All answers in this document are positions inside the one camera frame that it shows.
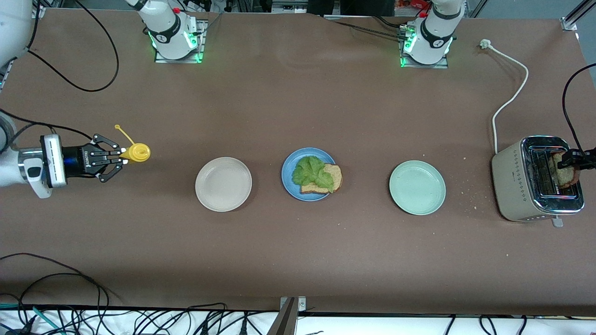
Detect yellow mustard squeeze bottle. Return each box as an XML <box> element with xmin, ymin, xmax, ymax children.
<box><xmin>115</xmin><ymin>124</ymin><xmax>151</xmax><ymax>163</ymax></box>

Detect blue round plate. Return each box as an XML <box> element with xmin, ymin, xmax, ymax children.
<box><xmin>281</xmin><ymin>148</ymin><xmax>338</xmax><ymax>201</ymax></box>

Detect green lettuce leaf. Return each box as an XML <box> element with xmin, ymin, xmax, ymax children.
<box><xmin>292</xmin><ymin>156</ymin><xmax>336</xmax><ymax>194</ymax></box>

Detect square brown bread slice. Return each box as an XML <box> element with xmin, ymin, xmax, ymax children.
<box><xmin>300</xmin><ymin>163</ymin><xmax>343</xmax><ymax>194</ymax></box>

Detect beige round plate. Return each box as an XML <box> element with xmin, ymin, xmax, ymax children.
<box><xmin>195</xmin><ymin>157</ymin><xmax>252</xmax><ymax>212</ymax></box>

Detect light green round plate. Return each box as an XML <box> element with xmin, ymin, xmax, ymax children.
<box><xmin>389</xmin><ymin>161</ymin><xmax>447</xmax><ymax>215</ymax></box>

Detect silver beige toaster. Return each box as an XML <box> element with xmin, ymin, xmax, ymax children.
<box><xmin>491</xmin><ymin>135</ymin><xmax>585</xmax><ymax>228</ymax></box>

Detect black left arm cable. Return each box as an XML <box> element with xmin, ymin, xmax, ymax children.
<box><xmin>562</xmin><ymin>63</ymin><xmax>596</xmax><ymax>153</ymax></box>

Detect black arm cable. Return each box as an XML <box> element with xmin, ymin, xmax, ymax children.
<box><xmin>0</xmin><ymin>0</ymin><xmax>120</xmax><ymax>142</ymax></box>
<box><xmin>562</xmin><ymin>63</ymin><xmax>596</xmax><ymax>153</ymax></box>

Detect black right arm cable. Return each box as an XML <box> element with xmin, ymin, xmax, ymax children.
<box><xmin>0</xmin><ymin>0</ymin><xmax>120</xmax><ymax>142</ymax></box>

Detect black looped floor cable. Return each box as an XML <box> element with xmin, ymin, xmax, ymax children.
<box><xmin>0</xmin><ymin>253</ymin><xmax>111</xmax><ymax>310</ymax></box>

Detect white toaster power cord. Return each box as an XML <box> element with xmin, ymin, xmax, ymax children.
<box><xmin>480</xmin><ymin>39</ymin><xmax>529</xmax><ymax>154</ymax></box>

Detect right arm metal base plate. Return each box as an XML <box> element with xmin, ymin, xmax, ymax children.
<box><xmin>155</xmin><ymin>20</ymin><xmax>206</xmax><ymax>64</ymax></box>

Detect tangled black floor cables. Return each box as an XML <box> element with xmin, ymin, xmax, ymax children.
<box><xmin>0</xmin><ymin>302</ymin><xmax>280</xmax><ymax>335</ymax></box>

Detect teal cable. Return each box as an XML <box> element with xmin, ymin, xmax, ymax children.
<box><xmin>0</xmin><ymin>302</ymin><xmax>63</xmax><ymax>335</ymax></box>

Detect grey metal camera post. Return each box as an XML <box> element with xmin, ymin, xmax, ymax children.
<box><xmin>267</xmin><ymin>296</ymin><xmax>307</xmax><ymax>335</ymax></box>

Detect black cable on table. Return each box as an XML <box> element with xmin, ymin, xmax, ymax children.
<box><xmin>326</xmin><ymin>14</ymin><xmax>406</xmax><ymax>40</ymax></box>

